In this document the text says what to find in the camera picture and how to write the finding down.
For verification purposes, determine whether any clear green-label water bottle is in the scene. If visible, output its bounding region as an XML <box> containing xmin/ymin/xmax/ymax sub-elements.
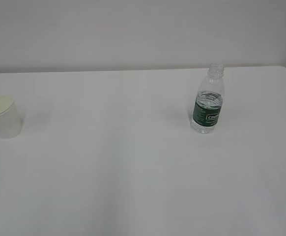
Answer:
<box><xmin>190</xmin><ymin>63</ymin><xmax>225</xmax><ymax>134</ymax></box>

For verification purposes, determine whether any white paper cup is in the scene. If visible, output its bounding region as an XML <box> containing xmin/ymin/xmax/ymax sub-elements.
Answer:
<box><xmin>0</xmin><ymin>95</ymin><xmax>22</xmax><ymax>139</ymax></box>

